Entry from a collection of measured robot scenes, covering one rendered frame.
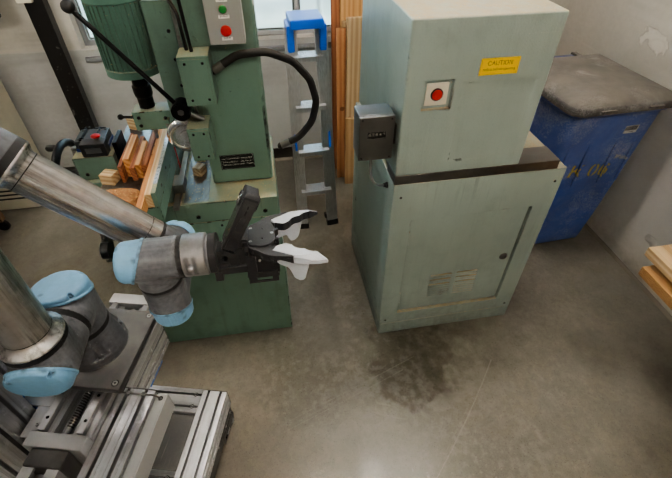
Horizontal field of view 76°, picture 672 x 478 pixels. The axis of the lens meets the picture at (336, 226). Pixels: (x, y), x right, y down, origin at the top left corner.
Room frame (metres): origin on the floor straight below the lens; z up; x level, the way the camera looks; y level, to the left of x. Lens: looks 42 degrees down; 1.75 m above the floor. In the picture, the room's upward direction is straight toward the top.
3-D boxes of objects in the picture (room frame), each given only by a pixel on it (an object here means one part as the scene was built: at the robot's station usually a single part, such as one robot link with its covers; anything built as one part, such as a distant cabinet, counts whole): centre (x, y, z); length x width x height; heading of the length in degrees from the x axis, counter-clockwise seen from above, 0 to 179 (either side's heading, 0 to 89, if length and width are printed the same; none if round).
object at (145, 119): (1.38, 0.63, 1.03); 0.14 x 0.07 x 0.09; 99
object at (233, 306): (1.40, 0.53, 0.36); 0.58 x 0.45 x 0.71; 99
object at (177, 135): (1.28, 0.50, 1.02); 0.12 x 0.03 x 0.12; 99
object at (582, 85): (1.97, -1.17, 0.48); 0.64 x 0.54 x 0.97; 12
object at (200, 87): (1.27, 0.41, 1.23); 0.09 x 0.08 x 0.15; 99
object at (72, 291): (0.60, 0.60, 0.98); 0.13 x 0.12 x 0.14; 9
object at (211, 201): (1.40, 0.53, 0.76); 0.57 x 0.45 x 0.09; 99
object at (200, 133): (1.26, 0.44, 1.02); 0.09 x 0.07 x 0.12; 9
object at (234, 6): (1.29, 0.31, 1.40); 0.10 x 0.06 x 0.16; 99
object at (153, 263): (0.51, 0.32, 1.21); 0.11 x 0.08 x 0.09; 99
